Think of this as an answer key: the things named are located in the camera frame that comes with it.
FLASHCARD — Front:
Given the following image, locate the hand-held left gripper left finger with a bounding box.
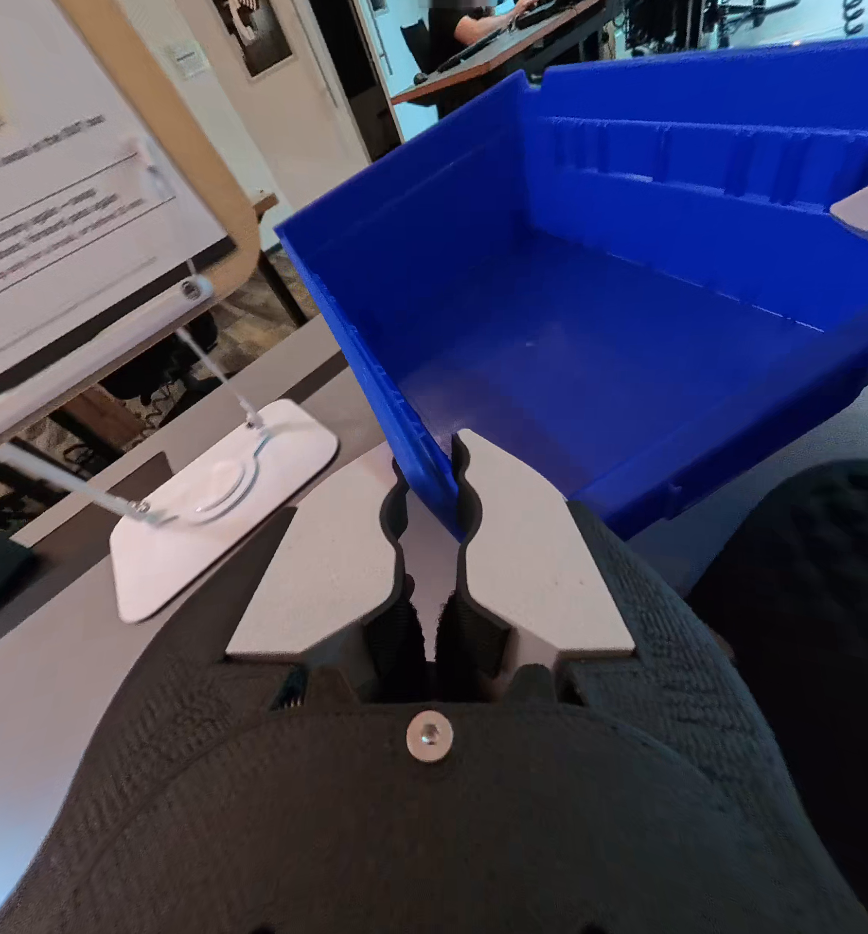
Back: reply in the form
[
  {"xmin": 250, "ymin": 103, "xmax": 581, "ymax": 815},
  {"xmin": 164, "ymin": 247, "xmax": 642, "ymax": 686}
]
[{"xmin": 226, "ymin": 460, "xmax": 414, "ymax": 665}]

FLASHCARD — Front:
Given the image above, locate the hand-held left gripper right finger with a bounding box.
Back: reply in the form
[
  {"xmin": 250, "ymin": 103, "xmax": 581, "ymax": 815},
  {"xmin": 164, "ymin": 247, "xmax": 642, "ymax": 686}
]
[{"xmin": 453, "ymin": 428, "xmax": 637, "ymax": 683}]

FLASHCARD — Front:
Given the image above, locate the blue plastic bin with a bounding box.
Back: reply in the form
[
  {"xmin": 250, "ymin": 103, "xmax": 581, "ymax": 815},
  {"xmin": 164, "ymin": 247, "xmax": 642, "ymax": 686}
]
[{"xmin": 275, "ymin": 36, "xmax": 868, "ymax": 541}]

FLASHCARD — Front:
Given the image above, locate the white document stand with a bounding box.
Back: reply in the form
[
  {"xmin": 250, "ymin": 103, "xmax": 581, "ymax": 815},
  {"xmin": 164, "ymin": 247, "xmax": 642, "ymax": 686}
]
[{"xmin": 0, "ymin": 135, "xmax": 341, "ymax": 623}]

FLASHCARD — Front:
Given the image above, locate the black honeycomb wrist pad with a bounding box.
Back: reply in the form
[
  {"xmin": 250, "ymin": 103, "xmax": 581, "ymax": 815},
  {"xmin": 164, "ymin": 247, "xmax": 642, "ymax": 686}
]
[{"xmin": 685, "ymin": 460, "xmax": 868, "ymax": 928}]

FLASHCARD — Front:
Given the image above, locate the wooden office desk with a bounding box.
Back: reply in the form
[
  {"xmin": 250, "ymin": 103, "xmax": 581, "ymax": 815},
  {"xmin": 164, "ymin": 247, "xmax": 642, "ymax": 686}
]
[{"xmin": 390, "ymin": 0, "xmax": 602, "ymax": 107}]

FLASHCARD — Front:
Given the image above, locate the printed instruction sheet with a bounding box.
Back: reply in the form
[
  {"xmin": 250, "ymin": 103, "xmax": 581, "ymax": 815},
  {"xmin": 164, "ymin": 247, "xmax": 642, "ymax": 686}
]
[{"xmin": 0, "ymin": 0, "xmax": 236, "ymax": 410}]

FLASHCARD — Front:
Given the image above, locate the black keyboard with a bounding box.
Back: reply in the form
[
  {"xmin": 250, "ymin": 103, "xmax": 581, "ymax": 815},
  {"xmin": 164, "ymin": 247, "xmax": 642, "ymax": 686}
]
[{"xmin": 434, "ymin": 25, "xmax": 514, "ymax": 74}]

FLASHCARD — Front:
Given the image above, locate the black office chair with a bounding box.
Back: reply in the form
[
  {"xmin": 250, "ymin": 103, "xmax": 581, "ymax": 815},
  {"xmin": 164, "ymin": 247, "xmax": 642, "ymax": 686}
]
[{"xmin": 401, "ymin": 18, "xmax": 435, "ymax": 74}]

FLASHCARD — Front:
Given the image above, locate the wall poster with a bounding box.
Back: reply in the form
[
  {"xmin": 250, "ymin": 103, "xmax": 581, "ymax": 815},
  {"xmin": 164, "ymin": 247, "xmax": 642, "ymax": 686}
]
[{"xmin": 215, "ymin": 0, "xmax": 294, "ymax": 79}]

